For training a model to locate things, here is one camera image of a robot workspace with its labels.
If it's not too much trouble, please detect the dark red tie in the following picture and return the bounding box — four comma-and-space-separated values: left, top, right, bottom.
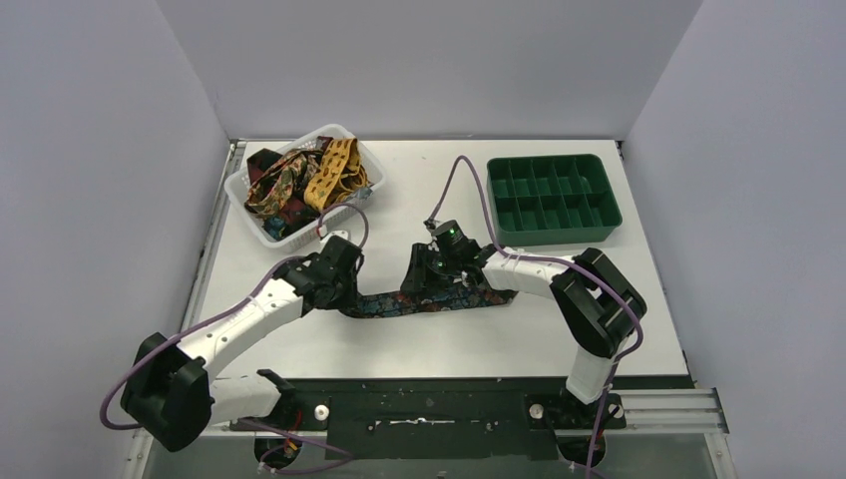
246, 149, 283, 186

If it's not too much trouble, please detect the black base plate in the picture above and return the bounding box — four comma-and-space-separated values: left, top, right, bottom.
227, 376, 695, 462

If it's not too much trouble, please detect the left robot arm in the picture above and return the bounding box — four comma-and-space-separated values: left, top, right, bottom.
120, 236, 363, 452

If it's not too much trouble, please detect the brown paisley tie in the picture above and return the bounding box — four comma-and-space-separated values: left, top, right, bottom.
243, 149, 322, 220

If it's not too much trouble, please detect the dark blue floral tie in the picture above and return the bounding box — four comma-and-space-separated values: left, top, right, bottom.
339, 283, 518, 319

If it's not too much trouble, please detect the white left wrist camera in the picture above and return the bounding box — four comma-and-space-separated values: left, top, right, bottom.
320, 230, 351, 245

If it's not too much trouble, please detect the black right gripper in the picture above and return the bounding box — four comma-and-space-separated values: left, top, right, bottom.
403, 242, 460, 293

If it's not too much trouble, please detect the yellow patterned tie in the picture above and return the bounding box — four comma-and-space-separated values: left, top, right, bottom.
303, 138, 369, 212

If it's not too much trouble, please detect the green compartment tray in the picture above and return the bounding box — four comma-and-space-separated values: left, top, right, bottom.
487, 154, 623, 247

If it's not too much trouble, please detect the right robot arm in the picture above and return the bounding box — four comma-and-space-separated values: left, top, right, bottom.
400, 221, 647, 404

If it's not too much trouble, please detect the aluminium frame rail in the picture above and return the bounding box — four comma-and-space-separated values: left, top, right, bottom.
124, 389, 736, 478

